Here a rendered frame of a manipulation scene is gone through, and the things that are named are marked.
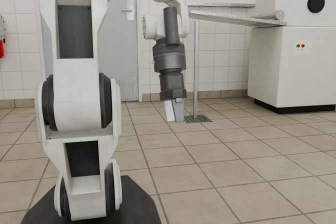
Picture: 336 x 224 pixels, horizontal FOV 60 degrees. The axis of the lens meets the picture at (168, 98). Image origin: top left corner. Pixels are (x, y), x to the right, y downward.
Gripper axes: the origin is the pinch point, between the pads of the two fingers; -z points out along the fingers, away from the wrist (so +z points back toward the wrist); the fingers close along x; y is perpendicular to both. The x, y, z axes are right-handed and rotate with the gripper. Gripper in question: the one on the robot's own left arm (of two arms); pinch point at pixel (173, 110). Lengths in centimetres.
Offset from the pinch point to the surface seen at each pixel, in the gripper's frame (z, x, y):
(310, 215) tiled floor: -52, -37, 66
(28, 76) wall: 45, -262, -98
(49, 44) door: 77, -257, -74
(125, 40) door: 79, -257, 9
